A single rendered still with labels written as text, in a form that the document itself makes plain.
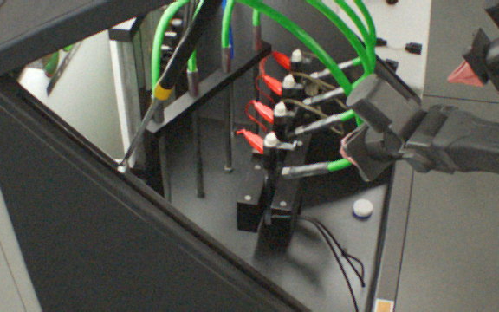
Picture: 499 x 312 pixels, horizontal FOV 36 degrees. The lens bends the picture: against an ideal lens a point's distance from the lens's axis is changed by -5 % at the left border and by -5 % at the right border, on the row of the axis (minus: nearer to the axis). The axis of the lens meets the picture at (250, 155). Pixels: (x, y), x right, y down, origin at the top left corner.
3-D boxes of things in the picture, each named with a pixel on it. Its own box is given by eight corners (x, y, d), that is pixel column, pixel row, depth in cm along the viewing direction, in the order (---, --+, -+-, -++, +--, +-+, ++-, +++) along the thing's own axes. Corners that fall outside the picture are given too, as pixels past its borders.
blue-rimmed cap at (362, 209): (371, 219, 162) (372, 214, 161) (351, 216, 163) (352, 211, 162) (373, 204, 165) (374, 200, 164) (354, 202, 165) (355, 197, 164)
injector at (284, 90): (301, 171, 165) (306, 91, 150) (277, 166, 166) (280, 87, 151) (304, 161, 167) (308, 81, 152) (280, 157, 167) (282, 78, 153)
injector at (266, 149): (286, 230, 154) (289, 151, 139) (260, 225, 155) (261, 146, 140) (288, 219, 156) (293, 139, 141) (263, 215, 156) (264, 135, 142)
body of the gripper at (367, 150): (339, 146, 115) (364, 142, 108) (385, 105, 119) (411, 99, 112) (364, 183, 116) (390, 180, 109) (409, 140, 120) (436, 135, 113)
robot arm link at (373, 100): (433, 174, 99) (469, 122, 101) (371, 113, 96) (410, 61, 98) (391, 172, 111) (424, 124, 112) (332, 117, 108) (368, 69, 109)
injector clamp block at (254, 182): (288, 263, 155) (291, 210, 144) (237, 253, 156) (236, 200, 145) (319, 141, 178) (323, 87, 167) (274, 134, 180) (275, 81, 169)
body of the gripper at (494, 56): (471, 29, 131) (504, 14, 126) (504, 75, 134) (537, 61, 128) (462, 50, 127) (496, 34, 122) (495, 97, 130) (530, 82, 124)
